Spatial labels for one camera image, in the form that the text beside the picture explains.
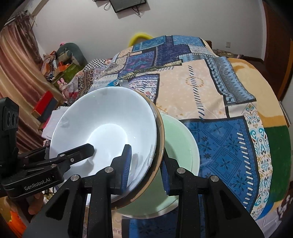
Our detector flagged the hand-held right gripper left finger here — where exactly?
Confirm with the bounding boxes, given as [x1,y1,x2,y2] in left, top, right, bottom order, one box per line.
[22,144,133,238]

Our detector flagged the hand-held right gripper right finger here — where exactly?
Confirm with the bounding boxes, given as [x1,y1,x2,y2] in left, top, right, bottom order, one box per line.
[161,152,265,238]

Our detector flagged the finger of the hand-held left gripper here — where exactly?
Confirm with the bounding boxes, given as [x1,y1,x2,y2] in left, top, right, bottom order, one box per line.
[17,146,50,164]
[23,143,95,174]

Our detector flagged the green bowl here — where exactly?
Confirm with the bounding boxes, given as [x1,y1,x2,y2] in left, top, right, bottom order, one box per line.
[116,113,201,218]

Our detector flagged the pink bowl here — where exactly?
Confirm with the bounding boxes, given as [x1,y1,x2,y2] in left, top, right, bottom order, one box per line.
[110,90,166,210]

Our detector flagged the white bowl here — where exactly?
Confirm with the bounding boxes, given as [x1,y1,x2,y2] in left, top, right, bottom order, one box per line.
[49,87,158,199]

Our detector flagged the person's left hand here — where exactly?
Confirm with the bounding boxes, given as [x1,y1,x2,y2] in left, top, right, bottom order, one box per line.
[28,192,45,215]

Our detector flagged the white folded cloth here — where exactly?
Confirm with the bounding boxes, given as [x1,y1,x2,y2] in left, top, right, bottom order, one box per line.
[42,107,71,140]

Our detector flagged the orange red cloth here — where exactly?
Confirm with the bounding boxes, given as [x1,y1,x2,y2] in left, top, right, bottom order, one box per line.
[7,209,29,230]

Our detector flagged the red box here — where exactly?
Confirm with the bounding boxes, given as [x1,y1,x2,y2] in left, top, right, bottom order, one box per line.
[31,91,57,123]

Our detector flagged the blue patchwork blanket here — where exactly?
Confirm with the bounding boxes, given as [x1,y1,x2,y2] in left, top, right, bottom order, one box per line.
[61,34,272,238]

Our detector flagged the pink bunny toy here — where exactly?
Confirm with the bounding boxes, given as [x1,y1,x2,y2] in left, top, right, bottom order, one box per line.
[57,77,68,92]

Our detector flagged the green box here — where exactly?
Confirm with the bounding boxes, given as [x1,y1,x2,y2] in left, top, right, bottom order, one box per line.
[62,63,84,79]

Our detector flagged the striped pink curtain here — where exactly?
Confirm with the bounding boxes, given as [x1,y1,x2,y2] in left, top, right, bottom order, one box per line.
[0,13,63,159]

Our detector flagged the pile of cardboard boxes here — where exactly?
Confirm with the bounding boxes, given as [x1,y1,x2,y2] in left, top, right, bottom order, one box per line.
[41,42,69,85]

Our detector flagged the grey green cushion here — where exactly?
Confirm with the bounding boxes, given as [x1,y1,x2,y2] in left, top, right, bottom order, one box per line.
[56,42,88,67]

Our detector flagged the grey bag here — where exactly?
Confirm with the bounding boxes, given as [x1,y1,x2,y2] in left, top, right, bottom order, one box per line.
[212,49,243,59]

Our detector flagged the yellow foam ring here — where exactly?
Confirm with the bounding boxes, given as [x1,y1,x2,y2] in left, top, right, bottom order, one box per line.
[129,32,153,46]

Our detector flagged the black monitor cables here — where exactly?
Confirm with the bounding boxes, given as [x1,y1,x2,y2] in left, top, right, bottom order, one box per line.
[131,5,144,18]

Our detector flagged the small black wall monitor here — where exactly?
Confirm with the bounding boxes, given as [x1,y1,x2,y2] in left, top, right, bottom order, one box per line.
[109,0,147,13]

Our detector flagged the wooden door frame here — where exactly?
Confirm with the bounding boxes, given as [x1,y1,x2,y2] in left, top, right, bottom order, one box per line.
[262,0,293,101]

